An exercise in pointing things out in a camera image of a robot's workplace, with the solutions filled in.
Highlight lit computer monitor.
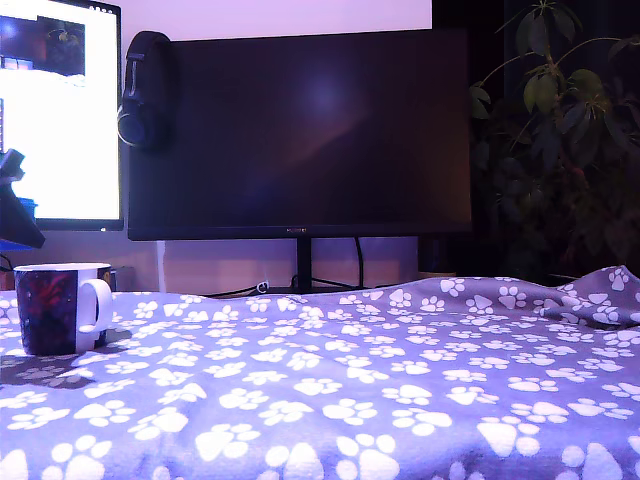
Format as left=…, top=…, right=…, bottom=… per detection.
left=0, top=0, right=125, bottom=233

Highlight mug with dark print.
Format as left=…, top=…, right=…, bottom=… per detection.
left=13, top=262, right=115, bottom=357

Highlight black headphones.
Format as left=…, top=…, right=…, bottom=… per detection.
left=117, top=30, right=174, bottom=153

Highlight black Huawei monitor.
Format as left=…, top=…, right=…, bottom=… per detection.
left=127, top=27, right=474, bottom=294

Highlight paw print cloth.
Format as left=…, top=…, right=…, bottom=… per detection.
left=0, top=264, right=640, bottom=480

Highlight leafy houseplant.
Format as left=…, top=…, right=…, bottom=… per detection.
left=469, top=0, right=640, bottom=286

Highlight thin black cable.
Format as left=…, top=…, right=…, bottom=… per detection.
left=207, top=284, right=261, bottom=299

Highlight black monitor cable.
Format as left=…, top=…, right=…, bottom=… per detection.
left=353, top=237, right=365, bottom=290

